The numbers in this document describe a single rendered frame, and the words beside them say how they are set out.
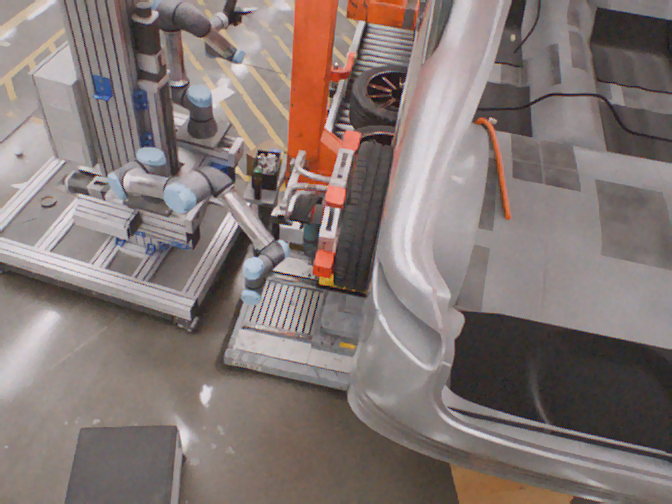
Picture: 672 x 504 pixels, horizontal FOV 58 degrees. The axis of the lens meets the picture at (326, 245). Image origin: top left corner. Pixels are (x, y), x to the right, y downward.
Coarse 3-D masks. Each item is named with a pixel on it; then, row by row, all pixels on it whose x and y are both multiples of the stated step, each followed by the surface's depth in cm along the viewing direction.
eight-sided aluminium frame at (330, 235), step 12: (348, 156) 258; (336, 168) 252; (348, 168) 253; (336, 180) 247; (348, 180) 289; (348, 192) 295; (324, 216) 247; (336, 216) 246; (324, 228) 247; (336, 228) 297; (324, 240) 249; (336, 240) 293
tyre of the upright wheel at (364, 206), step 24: (360, 144) 262; (360, 168) 245; (384, 168) 246; (360, 192) 241; (384, 192) 241; (360, 216) 240; (360, 240) 242; (336, 264) 250; (360, 264) 247; (360, 288) 261
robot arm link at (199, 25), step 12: (180, 12) 261; (192, 12) 262; (180, 24) 263; (192, 24) 263; (204, 24) 266; (204, 36) 271; (216, 36) 278; (216, 48) 286; (228, 48) 291; (228, 60) 301; (240, 60) 301
